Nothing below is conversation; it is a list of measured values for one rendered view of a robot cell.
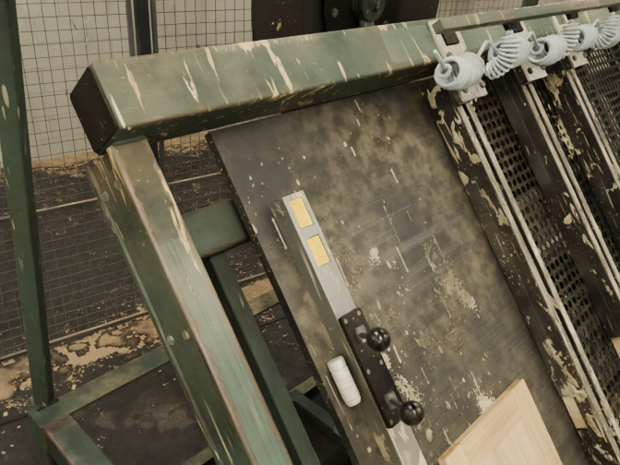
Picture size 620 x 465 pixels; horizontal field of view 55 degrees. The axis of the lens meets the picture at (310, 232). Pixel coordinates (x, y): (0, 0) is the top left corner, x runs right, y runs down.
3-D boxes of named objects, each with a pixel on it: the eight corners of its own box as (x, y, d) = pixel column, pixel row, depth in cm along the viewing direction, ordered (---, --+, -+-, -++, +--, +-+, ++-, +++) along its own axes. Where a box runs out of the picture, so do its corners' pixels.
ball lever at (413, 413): (383, 413, 99) (410, 434, 86) (374, 393, 99) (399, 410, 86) (402, 403, 100) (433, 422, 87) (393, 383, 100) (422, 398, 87)
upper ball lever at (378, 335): (353, 349, 99) (375, 358, 86) (344, 327, 99) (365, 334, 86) (373, 339, 100) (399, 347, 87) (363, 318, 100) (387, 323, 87)
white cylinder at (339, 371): (323, 364, 98) (342, 408, 98) (334, 363, 96) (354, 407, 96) (334, 356, 100) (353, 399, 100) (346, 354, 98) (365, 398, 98)
